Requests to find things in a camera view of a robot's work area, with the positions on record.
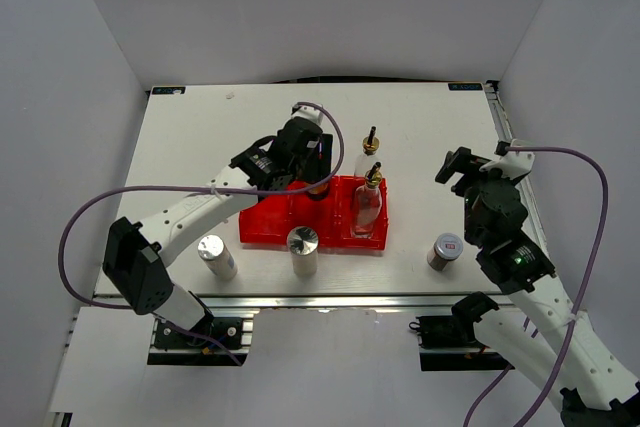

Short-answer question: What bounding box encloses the red-lid sauce jar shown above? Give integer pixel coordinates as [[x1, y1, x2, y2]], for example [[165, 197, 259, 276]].
[[305, 183, 330, 201]]

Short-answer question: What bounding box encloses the glass bottle with dark sauce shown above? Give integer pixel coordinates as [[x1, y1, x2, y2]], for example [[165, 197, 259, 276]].
[[354, 126, 379, 177]]

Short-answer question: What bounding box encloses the clear glass bottle gold spout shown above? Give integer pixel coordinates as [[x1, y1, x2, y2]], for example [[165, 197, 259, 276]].
[[350, 162, 383, 237]]

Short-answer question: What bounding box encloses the white-lid brown spice jar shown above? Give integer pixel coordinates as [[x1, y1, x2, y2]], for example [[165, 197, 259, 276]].
[[427, 233, 464, 272]]

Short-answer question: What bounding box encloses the silver-top white cylinder canister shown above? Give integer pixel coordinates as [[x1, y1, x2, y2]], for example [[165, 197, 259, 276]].
[[286, 226, 319, 276]]

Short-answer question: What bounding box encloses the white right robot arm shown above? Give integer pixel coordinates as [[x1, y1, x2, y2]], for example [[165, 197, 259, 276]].
[[435, 141, 639, 426]]

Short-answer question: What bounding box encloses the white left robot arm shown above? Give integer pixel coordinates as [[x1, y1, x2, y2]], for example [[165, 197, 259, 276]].
[[103, 116, 328, 346]]

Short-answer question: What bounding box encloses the blue right corner sticker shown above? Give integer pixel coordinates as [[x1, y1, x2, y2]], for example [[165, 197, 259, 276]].
[[447, 82, 484, 92]]

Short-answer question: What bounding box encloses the red three-compartment tray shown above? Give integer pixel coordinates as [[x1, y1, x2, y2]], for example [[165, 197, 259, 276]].
[[238, 176, 389, 251]]

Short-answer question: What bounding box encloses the silver-lid white shaker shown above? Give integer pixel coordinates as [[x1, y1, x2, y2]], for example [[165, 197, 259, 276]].
[[197, 235, 238, 281]]

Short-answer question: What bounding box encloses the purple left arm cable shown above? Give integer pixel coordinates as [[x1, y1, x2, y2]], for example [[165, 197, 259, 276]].
[[58, 101, 346, 367]]

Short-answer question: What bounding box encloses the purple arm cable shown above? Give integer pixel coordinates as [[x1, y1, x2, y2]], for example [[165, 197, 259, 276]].
[[462, 145, 610, 427], [58, 101, 346, 367]]

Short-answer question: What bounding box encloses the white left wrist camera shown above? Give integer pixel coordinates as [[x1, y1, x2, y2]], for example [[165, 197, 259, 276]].
[[291, 103, 324, 126]]

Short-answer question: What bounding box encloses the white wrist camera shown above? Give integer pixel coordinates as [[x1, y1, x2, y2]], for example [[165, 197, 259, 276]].
[[480, 139, 535, 185], [291, 103, 324, 126]]

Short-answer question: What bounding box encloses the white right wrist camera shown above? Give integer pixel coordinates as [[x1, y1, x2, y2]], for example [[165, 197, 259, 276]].
[[480, 139, 535, 185]]

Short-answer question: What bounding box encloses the aluminium side rail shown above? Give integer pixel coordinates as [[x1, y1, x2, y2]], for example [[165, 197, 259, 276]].
[[483, 80, 531, 183]]

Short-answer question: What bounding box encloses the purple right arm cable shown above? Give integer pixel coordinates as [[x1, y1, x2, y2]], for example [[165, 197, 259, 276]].
[[462, 145, 610, 427]]

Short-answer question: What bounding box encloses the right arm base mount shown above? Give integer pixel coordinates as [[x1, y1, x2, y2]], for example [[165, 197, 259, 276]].
[[408, 292, 510, 372]]

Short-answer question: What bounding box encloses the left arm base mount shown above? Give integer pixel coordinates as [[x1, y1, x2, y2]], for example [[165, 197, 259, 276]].
[[147, 316, 253, 367]]

